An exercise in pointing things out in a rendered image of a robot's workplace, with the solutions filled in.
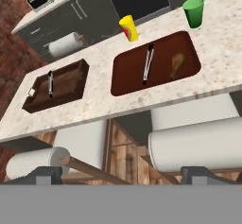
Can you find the green cup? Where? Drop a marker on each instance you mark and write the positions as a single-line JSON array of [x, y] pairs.
[[194, 12]]

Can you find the black and silver tongs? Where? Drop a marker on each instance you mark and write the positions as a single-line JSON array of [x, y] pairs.
[[50, 83], [148, 64]]

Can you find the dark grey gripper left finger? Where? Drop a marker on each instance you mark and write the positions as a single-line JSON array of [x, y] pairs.
[[47, 175]]

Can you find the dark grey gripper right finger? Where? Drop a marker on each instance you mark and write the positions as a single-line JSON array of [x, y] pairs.
[[195, 175]]

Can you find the dark brown wooden tray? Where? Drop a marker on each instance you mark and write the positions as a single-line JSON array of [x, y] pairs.
[[67, 86]]

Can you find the red-brown tray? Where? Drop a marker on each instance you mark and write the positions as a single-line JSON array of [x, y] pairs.
[[160, 73]]

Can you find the brown chicken drumstick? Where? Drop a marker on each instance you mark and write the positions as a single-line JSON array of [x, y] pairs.
[[177, 64]]

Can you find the yellow cup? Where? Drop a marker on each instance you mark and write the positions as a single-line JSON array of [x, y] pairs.
[[129, 28]]

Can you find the wooden counter base panel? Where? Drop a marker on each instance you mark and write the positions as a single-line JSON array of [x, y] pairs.
[[126, 158]]

